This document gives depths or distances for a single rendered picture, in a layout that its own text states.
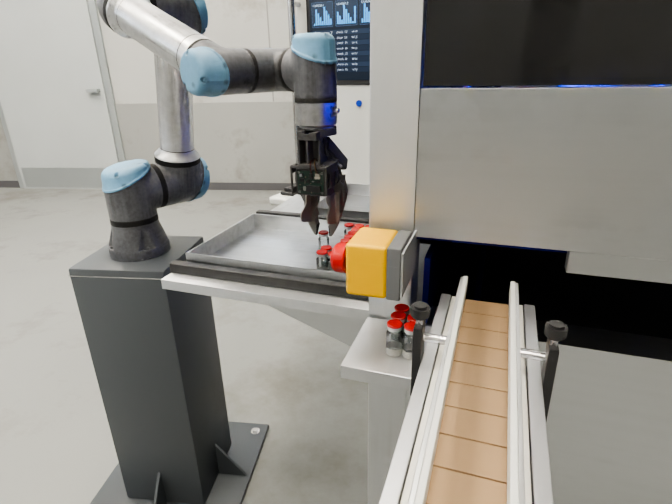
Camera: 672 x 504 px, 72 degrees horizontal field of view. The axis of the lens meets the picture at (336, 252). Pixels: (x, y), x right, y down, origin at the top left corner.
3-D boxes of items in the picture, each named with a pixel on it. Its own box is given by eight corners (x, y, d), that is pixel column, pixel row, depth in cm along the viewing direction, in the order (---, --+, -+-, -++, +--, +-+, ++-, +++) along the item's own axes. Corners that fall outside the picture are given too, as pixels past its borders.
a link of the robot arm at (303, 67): (311, 35, 84) (346, 32, 79) (313, 99, 88) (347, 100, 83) (277, 34, 79) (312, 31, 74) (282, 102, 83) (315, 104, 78)
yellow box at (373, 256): (410, 278, 65) (412, 230, 62) (399, 302, 59) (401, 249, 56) (358, 272, 68) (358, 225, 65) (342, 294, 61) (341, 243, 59)
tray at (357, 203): (461, 202, 127) (462, 190, 126) (450, 233, 105) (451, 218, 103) (343, 194, 138) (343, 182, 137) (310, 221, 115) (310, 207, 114)
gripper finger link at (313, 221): (293, 239, 91) (295, 193, 87) (305, 229, 96) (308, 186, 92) (308, 242, 90) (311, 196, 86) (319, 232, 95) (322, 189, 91)
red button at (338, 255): (363, 267, 65) (363, 240, 64) (354, 279, 62) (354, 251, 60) (337, 264, 66) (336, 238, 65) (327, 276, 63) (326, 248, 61)
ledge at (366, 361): (460, 342, 68) (461, 331, 67) (449, 399, 56) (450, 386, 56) (367, 327, 72) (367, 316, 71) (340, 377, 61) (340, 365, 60)
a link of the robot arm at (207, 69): (69, -41, 93) (206, 44, 70) (124, -34, 100) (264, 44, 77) (74, 21, 99) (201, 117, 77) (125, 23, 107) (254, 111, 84)
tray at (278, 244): (392, 241, 101) (393, 226, 100) (357, 293, 78) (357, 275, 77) (254, 227, 112) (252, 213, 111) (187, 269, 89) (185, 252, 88)
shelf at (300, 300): (462, 204, 132) (463, 197, 132) (421, 329, 71) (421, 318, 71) (306, 193, 147) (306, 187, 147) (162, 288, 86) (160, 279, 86)
